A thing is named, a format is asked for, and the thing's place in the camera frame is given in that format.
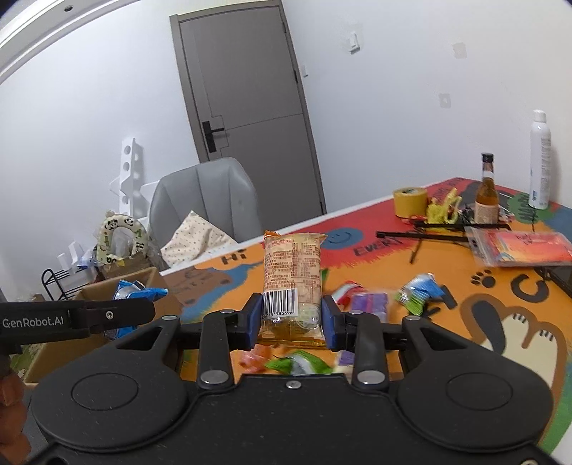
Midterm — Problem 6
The red white snack packet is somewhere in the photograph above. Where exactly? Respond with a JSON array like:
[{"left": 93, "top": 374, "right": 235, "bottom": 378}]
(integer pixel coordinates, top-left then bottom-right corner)
[{"left": 330, "top": 280, "right": 365, "bottom": 307}]

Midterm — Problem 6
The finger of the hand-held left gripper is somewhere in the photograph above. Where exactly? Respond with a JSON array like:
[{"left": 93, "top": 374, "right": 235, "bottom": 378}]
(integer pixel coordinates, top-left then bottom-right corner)
[{"left": 87, "top": 298, "right": 157, "bottom": 336}]

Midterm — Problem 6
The black door handle lock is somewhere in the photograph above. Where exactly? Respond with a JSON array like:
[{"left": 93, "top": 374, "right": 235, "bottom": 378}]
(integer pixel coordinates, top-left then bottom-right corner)
[{"left": 201, "top": 119, "right": 227, "bottom": 154}]

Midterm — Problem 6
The white rack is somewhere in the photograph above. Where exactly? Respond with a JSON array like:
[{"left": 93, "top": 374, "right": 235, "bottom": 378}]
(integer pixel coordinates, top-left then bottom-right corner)
[{"left": 107, "top": 138, "right": 158, "bottom": 225}]

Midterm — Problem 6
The panda print neck pillow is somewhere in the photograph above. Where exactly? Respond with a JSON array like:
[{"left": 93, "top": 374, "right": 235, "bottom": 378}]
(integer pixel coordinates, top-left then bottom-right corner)
[{"left": 95, "top": 213, "right": 151, "bottom": 265}]

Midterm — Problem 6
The yellow toy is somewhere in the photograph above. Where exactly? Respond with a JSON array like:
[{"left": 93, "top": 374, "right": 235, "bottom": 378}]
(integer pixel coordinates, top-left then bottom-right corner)
[{"left": 424, "top": 187, "right": 461, "bottom": 225}]

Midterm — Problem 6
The green blue snack packet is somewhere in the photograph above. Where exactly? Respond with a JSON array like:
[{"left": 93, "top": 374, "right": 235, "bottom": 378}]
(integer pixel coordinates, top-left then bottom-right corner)
[{"left": 395, "top": 272, "right": 443, "bottom": 316}]

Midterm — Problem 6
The colourful printed table mat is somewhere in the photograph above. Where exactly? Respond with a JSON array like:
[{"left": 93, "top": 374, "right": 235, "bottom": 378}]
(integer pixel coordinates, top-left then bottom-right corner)
[{"left": 160, "top": 176, "right": 572, "bottom": 453}]

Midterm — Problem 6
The brown glass bottle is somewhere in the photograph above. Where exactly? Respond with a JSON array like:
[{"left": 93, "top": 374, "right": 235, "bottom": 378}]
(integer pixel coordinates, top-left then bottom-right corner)
[{"left": 474, "top": 152, "right": 499, "bottom": 225}]

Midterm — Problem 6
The long black rod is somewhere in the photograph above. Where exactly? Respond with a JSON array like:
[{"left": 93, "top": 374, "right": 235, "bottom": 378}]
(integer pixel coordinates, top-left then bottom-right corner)
[{"left": 376, "top": 230, "right": 470, "bottom": 245}]

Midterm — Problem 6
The taped cardboard box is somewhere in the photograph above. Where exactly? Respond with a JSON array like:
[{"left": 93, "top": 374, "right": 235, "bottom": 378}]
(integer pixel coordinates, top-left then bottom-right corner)
[{"left": 95, "top": 250, "right": 156, "bottom": 283}]

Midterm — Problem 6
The person's left hand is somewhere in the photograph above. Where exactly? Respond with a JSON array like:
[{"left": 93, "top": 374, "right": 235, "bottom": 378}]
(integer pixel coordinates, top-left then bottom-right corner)
[{"left": 0, "top": 354, "right": 30, "bottom": 464}]

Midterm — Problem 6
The grey door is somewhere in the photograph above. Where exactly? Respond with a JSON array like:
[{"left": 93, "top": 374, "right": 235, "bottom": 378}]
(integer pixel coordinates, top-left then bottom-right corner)
[{"left": 169, "top": 0, "right": 326, "bottom": 216}]

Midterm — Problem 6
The yellow tape roll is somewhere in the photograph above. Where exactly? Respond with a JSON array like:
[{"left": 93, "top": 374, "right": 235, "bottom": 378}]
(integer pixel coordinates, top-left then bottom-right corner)
[{"left": 393, "top": 185, "right": 429, "bottom": 219}]

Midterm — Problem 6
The orange candy packet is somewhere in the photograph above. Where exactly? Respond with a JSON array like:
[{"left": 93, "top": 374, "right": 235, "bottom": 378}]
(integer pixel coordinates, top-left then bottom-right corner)
[{"left": 238, "top": 346, "right": 271, "bottom": 375}]

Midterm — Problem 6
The grey chair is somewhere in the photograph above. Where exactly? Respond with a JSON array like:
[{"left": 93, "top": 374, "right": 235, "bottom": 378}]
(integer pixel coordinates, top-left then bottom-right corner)
[{"left": 148, "top": 156, "right": 264, "bottom": 252}]

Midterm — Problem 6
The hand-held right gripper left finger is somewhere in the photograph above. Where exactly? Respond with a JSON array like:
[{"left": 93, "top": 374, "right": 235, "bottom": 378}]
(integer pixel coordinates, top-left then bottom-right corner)
[{"left": 104, "top": 293, "right": 264, "bottom": 388}]

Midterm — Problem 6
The purple snack packet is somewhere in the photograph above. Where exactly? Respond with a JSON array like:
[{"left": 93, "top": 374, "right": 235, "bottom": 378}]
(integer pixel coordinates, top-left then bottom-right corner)
[{"left": 350, "top": 291, "right": 390, "bottom": 321}]

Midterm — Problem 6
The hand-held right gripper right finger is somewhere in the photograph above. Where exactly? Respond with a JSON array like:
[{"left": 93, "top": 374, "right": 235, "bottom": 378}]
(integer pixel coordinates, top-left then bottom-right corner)
[{"left": 321, "top": 294, "right": 471, "bottom": 389}]

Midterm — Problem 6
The white spray bottle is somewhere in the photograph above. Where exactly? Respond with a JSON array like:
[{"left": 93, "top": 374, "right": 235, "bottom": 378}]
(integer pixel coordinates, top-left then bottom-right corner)
[{"left": 528, "top": 109, "right": 552, "bottom": 210}]

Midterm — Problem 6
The orange clear biscuit packet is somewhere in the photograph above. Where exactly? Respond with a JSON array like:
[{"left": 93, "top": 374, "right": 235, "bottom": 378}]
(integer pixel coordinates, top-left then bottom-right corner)
[{"left": 258, "top": 230, "right": 328, "bottom": 348}]

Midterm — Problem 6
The white blue plastic bag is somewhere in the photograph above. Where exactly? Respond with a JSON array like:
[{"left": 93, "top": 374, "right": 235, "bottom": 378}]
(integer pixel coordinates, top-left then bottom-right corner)
[{"left": 56, "top": 241, "right": 97, "bottom": 271}]

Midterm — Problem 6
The blue white snack packet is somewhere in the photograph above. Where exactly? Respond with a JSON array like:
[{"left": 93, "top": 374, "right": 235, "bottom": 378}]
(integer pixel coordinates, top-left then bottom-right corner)
[{"left": 111, "top": 279, "right": 169, "bottom": 341}]

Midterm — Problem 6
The dotted beige cushion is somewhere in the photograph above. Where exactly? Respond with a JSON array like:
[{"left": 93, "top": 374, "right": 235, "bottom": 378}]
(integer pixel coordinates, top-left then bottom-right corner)
[{"left": 159, "top": 210, "right": 240, "bottom": 271}]

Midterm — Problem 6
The black shoe rack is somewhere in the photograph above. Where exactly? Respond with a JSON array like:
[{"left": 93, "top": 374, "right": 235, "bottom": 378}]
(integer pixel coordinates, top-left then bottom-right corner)
[{"left": 41, "top": 267, "right": 97, "bottom": 303}]

